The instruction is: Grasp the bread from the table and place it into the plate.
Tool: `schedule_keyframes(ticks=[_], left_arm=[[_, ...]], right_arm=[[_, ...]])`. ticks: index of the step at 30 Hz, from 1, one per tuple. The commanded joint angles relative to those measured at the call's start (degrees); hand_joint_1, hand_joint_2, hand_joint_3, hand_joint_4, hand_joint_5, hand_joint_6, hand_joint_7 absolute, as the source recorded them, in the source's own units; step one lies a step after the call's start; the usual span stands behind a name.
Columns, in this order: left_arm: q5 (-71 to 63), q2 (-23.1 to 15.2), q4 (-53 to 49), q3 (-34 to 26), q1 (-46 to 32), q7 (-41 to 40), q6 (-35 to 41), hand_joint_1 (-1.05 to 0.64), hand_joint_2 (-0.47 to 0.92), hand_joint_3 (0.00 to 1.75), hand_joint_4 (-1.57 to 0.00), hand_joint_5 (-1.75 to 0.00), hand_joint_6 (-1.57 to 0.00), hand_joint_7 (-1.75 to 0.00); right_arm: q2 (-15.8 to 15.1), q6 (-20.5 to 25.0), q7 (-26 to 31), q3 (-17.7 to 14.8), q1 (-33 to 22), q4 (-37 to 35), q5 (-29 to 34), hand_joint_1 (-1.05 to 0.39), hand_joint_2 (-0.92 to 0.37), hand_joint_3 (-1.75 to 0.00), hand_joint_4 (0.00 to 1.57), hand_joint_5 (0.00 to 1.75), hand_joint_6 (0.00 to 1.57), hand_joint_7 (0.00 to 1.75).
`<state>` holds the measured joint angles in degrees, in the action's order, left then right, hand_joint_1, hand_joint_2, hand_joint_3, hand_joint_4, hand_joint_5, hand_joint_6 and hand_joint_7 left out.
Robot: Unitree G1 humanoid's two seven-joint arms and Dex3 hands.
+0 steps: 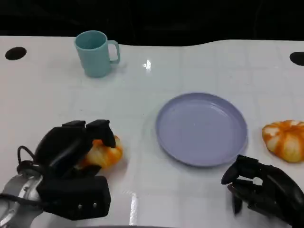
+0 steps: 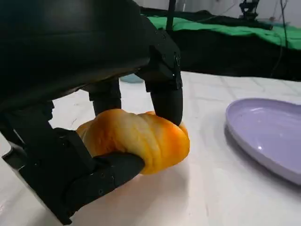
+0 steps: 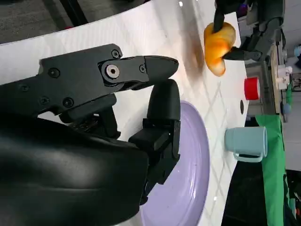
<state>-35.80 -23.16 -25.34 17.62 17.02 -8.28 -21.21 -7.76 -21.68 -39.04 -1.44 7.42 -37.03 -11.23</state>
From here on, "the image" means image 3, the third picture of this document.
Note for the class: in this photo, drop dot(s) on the wooden workbench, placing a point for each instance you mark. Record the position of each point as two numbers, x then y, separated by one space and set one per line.
275 94

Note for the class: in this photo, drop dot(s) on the pale green mug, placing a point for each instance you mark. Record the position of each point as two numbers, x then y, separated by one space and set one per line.
244 139

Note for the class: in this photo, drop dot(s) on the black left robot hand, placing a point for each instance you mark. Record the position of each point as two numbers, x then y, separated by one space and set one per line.
268 21

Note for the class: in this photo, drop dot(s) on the green cloth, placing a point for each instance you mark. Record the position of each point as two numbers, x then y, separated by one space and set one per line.
272 164

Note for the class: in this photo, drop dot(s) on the red cylinder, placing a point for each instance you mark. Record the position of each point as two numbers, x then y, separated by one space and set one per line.
251 89

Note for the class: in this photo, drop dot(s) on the black metal frame bar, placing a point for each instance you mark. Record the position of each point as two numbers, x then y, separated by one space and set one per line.
75 11

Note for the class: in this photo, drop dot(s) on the orange and white bread roll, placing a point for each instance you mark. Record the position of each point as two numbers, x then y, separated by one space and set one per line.
217 47

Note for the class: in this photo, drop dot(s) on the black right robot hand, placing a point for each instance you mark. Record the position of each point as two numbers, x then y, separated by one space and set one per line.
58 164

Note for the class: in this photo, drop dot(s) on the lilac plate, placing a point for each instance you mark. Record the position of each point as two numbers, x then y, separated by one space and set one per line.
188 176

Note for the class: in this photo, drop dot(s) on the white device on workbench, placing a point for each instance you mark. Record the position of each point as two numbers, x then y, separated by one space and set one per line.
283 75

